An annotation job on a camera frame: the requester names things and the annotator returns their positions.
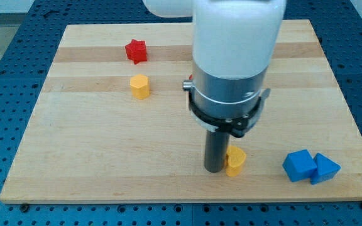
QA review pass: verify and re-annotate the wooden board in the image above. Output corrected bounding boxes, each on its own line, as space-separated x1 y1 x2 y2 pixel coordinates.
0 20 362 204

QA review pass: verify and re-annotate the silver flange with black clamp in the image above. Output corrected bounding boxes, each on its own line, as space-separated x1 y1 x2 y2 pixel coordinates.
183 62 270 138

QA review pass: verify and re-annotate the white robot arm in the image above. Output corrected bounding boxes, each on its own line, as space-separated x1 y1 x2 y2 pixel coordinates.
143 0 287 173

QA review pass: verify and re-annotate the yellow hexagon block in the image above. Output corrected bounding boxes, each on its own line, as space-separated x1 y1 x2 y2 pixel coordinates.
129 74 150 99

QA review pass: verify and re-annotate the blue triangle block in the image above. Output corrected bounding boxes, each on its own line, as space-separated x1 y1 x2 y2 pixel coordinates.
310 153 341 185

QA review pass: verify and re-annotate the red star block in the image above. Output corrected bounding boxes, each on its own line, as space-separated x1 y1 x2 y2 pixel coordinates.
125 39 147 65

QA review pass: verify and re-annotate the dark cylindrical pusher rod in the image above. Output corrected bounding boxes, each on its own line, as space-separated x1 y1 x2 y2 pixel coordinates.
204 131 230 173

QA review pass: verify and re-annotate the yellow heart block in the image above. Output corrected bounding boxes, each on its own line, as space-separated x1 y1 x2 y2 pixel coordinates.
226 146 246 177

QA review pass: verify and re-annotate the blue cube block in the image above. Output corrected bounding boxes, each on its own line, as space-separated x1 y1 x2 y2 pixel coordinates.
282 149 317 182

